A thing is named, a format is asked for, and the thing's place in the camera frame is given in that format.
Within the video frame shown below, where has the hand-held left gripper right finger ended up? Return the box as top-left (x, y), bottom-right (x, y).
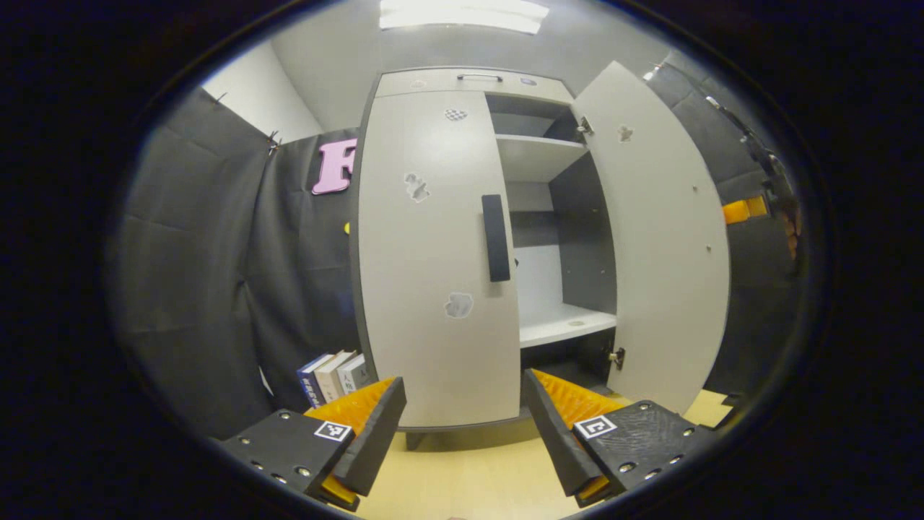
top-left (523, 368), bottom-right (724, 508)

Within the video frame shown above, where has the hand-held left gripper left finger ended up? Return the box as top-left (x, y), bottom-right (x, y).
top-left (217, 376), bottom-right (407, 512)

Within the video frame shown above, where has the grey shoe cabinet door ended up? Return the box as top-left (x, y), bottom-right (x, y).
top-left (359, 90), bottom-right (522, 428)
top-left (572, 61), bottom-right (731, 416)

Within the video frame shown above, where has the black door handle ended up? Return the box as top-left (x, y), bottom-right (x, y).
top-left (481, 194), bottom-right (513, 283)

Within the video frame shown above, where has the grey double-door shoe cabinet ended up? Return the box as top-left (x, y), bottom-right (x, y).
top-left (349, 61), bottom-right (731, 434)

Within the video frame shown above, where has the white cabinet shelf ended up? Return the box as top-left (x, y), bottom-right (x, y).
top-left (495, 134), bottom-right (589, 183)
top-left (518, 303), bottom-right (619, 349)

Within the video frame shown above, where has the beige book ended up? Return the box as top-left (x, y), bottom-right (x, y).
top-left (315, 350), bottom-right (357, 404)

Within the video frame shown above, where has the blue book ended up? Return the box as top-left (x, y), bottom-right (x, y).
top-left (297, 354), bottom-right (334, 410)

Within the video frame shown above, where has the black backdrop cloth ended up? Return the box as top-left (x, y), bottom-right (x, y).
top-left (115, 61), bottom-right (803, 441)

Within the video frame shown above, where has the ceiling light panel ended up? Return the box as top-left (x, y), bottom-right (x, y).
top-left (379, 0), bottom-right (551, 35)

